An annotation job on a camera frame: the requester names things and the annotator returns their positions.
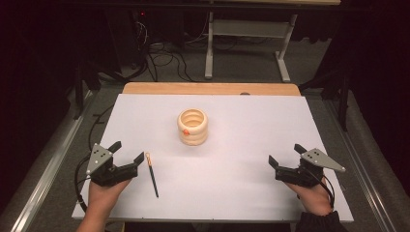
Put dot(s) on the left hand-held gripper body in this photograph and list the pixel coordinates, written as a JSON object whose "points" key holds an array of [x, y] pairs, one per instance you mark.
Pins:
{"points": [[100, 161]]}

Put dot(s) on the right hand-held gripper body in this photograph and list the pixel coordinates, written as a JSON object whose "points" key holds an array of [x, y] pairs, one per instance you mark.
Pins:
{"points": [[317, 159]]}

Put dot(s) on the dark pencil with wooden end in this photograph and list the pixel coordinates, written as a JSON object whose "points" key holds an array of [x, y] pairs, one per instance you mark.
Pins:
{"points": [[152, 175]]}

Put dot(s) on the cream ribbed pen holder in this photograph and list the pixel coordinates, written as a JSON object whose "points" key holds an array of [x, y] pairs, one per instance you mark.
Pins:
{"points": [[192, 135]]}

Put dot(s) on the person's left hand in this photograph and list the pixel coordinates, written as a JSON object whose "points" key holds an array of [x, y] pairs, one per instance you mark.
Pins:
{"points": [[101, 196]]}

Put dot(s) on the person's right hand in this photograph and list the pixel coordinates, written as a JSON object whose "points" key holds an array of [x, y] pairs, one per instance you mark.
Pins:
{"points": [[314, 198]]}

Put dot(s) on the white table board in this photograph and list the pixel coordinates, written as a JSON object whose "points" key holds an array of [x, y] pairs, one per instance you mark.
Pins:
{"points": [[225, 180]]}

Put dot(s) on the black metal stand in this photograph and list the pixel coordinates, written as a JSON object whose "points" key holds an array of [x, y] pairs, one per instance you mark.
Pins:
{"points": [[338, 90], [84, 80]]}

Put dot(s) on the dark computer tower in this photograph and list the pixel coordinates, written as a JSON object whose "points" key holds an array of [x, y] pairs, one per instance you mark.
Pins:
{"points": [[129, 35]]}

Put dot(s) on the metal floor rail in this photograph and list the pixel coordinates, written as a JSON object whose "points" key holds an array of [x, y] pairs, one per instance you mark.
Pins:
{"points": [[48, 167], [361, 167]]}

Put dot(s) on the white metal desk frame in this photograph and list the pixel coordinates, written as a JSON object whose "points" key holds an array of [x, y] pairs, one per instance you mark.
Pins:
{"points": [[248, 28]]}

